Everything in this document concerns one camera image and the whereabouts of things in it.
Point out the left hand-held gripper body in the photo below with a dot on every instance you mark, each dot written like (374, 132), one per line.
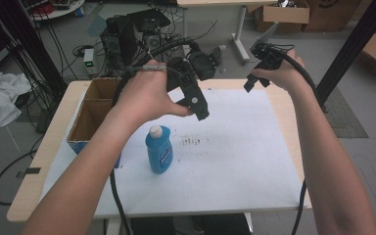
(205, 65)

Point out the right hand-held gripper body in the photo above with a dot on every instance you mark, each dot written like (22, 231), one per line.
(269, 57)

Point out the person's right hand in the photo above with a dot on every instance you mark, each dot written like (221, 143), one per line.
(290, 76)

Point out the person's left hand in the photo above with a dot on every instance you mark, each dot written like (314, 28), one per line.
(145, 94)

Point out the white desk with metal leg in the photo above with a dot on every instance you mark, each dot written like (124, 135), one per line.
(240, 29)

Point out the small brown cardboard box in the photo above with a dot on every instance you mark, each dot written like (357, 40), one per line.
(285, 14)

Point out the blue bottle with white cap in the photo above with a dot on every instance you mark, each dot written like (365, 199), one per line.
(159, 153)

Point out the white paper sheet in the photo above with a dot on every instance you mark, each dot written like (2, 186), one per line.
(225, 163)

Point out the large brown cardboard box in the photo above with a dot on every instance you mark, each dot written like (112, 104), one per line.
(333, 14)

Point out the black metal pole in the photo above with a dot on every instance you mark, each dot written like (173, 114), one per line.
(349, 49)

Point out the black computer tower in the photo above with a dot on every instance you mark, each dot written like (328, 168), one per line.
(124, 39)

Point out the grey floor mat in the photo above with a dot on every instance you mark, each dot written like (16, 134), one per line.
(346, 117)

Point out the small grey power supply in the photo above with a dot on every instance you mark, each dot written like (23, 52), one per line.
(89, 60)

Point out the person's dark trousers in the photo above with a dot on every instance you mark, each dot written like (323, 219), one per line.
(192, 225)

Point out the round white table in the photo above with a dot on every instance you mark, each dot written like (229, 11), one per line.
(58, 9)

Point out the black tape strip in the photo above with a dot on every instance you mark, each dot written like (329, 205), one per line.
(32, 170)

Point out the white cloth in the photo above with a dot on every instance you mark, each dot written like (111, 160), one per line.
(0, 99)

